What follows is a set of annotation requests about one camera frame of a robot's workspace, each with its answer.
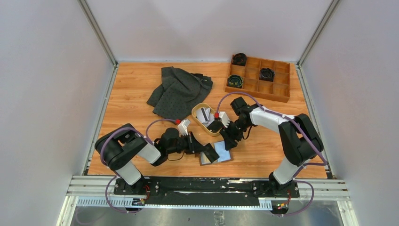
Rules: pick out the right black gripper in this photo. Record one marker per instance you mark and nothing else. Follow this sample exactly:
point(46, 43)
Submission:
point(229, 137)

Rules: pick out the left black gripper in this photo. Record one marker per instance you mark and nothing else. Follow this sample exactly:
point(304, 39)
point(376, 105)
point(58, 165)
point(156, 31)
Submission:
point(194, 146)

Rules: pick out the black credit card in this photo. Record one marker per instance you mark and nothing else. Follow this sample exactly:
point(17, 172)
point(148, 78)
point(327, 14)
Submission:
point(214, 126)

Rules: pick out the brown leather card holder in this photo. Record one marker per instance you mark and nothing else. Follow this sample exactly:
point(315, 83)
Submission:
point(219, 149)

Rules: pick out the oval wooden card tray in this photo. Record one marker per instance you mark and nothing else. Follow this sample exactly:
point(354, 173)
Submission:
point(212, 133)

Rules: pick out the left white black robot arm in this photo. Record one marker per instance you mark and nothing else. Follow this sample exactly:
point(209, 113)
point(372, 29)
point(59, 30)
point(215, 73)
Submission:
point(119, 147)

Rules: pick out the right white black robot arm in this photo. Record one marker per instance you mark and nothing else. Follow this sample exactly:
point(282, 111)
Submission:
point(300, 141)

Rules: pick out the white striped cards in tray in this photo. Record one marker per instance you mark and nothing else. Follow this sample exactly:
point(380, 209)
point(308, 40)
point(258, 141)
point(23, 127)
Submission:
point(205, 116)

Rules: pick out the dark green coiled belt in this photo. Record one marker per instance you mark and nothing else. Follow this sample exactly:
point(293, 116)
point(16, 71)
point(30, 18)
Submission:
point(235, 81)

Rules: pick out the dark grey dotted cloth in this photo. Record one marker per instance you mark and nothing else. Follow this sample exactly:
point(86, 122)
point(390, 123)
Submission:
point(179, 92)

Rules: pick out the wooden compartment tray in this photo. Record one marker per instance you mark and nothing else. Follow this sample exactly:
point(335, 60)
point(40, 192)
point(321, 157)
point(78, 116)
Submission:
point(278, 90)

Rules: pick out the black coiled belt middle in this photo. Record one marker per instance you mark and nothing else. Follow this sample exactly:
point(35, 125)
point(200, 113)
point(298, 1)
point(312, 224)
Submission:
point(266, 74)

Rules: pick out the black coiled belt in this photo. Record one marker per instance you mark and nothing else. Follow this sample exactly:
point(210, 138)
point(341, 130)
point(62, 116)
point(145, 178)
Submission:
point(266, 74)
point(239, 59)

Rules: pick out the black coiled belt top left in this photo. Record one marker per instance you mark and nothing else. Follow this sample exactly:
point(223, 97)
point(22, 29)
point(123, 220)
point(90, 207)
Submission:
point(239, 59)

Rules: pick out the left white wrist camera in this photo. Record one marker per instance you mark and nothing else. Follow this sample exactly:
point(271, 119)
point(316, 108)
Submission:
point(183, 127)

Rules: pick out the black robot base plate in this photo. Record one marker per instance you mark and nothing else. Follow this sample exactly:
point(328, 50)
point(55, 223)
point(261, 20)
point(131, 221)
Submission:
point(211, 191)

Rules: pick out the aluminium frame rail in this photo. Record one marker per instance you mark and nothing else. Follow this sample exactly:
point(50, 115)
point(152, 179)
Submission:
point(319, 189)

